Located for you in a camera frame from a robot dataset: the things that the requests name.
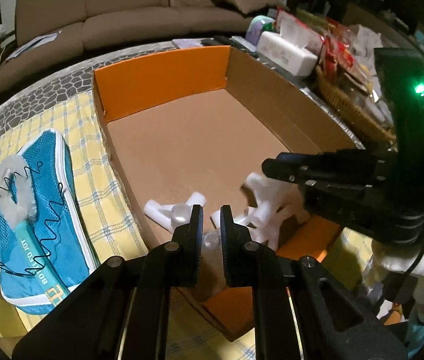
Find blue mesh zipper pouch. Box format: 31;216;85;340
0;128;98;314

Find white plastic pipe connectors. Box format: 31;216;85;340
143;171;311;255

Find black zigzag wire headband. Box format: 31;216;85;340
0;154;66;284

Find fluffy teal handle brush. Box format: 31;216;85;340
0;154;69;306

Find yellow plaid tablecloth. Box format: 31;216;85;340
0;89;378;360

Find wicker basket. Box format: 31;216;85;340
315;65;396;142

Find white tissue box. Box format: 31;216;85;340
256;32;318;77

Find orange cardboard box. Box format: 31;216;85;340
92;44;367;342

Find grey pebble pattern mat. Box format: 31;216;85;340
0;41;176;137

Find papers on sofa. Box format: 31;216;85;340
6;30;61;60

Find brown sofa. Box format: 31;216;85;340
0;0;270;95

